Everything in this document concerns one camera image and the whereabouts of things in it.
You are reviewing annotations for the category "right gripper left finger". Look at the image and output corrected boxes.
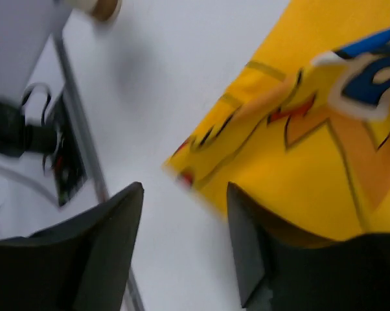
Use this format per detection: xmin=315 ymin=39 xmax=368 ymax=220
xmin=0 ymin=182 xmax=144 ymax=310

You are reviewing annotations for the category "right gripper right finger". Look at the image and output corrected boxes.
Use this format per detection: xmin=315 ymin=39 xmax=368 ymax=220
xmin=227 ymin=183 xmax=390 ymax=310

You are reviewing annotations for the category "yellow printed cloth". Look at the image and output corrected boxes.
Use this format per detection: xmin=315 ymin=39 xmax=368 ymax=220
xmin=165 ymin=1 xmax=390 ymax=245

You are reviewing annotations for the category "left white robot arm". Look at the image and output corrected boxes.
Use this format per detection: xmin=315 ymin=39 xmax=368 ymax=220
xmin=0 ymin=96 xmax=58 ymax=238

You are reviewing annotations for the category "cup with wooden base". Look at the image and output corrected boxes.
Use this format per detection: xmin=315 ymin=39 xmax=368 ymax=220
xmin=66 ymin=0 xmax=122 ymax=23

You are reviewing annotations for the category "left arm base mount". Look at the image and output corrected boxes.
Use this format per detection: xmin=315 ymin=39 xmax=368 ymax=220
xmin=21 ymin=82 xmax=87 ymax=209

